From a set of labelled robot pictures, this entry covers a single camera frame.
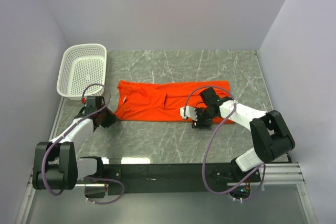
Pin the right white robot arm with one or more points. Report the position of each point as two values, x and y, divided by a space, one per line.
270 134

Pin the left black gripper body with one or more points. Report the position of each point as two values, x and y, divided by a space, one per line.
101 113

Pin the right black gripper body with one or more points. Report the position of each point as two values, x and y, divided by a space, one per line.
205 118

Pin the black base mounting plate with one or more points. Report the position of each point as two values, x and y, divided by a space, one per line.
164 178

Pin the aluminium frame rail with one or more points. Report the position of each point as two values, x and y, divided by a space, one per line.
272 173

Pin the orange t shirt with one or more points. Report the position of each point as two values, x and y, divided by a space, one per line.
159 102

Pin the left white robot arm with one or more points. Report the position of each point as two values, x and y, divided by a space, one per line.
56 165

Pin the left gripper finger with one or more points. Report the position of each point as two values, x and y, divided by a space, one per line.
106 123
109 116

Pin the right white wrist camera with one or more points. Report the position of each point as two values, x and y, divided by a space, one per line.
188 112

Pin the white perforated plastic basket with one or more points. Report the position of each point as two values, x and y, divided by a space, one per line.
82 70

